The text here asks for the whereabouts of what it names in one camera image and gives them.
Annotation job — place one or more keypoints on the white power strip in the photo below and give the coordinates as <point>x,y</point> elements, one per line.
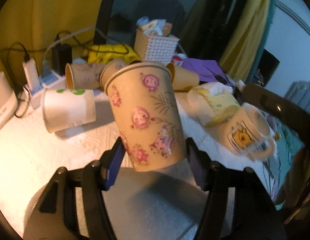
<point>52,81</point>

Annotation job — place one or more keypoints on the brown lying paper cup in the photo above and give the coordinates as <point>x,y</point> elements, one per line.
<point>110,69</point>
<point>83,75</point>
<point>182,79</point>

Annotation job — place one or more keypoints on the white plastic lattice basket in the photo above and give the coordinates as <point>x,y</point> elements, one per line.
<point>155,48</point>

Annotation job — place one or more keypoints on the white desk lamp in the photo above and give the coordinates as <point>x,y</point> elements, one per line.
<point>8,100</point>

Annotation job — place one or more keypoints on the white air conditioner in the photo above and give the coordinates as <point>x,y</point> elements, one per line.
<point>298,11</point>

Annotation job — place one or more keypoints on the yellow plastic bag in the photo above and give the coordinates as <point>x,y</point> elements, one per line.
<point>105,53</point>

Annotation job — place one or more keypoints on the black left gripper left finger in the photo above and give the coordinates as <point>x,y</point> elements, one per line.
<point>112,164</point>

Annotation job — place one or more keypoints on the yellow curtain right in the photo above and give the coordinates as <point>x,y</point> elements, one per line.
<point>242,48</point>

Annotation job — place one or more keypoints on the yellow curtain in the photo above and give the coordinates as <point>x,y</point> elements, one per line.
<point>33,24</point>
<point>242,48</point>

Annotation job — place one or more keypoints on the yellow tissue pack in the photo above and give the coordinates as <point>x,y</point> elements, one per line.
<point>212,103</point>

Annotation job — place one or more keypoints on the round grey placemat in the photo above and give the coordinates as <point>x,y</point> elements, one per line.
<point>150,205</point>

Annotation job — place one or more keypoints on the white green-dotted paper cup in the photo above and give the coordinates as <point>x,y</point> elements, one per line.
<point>65,108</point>

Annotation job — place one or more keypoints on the brown pig-print paper cup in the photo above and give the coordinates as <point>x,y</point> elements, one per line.
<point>146,113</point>

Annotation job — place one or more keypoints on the white tablecloth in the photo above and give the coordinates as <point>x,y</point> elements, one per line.
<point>29,155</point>

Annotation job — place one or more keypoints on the black power adapter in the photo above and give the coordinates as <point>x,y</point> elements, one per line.
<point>61,55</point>

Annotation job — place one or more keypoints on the purple cloth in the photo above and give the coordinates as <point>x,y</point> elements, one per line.
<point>208,71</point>

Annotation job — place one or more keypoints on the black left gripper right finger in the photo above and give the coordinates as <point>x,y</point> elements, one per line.
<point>254,214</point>

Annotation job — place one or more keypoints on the white phone charger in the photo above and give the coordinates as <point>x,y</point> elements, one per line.
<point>30,70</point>

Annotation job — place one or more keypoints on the yellow curtain left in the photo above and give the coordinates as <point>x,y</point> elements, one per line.
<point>33,24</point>

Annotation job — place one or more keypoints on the cream cartoon bear mug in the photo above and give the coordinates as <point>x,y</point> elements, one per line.
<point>248,134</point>

